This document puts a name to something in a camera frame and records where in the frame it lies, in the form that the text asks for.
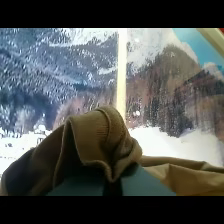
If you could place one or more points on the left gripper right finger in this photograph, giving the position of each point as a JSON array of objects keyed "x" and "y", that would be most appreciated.
[{"x": 143, "y": 185}]

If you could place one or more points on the brown garment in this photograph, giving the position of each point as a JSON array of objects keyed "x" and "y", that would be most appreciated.
[{"x": 96, "y": 133}]

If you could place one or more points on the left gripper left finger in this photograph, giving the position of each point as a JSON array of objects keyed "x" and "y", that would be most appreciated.
[{"x": 83, "y": 188}]

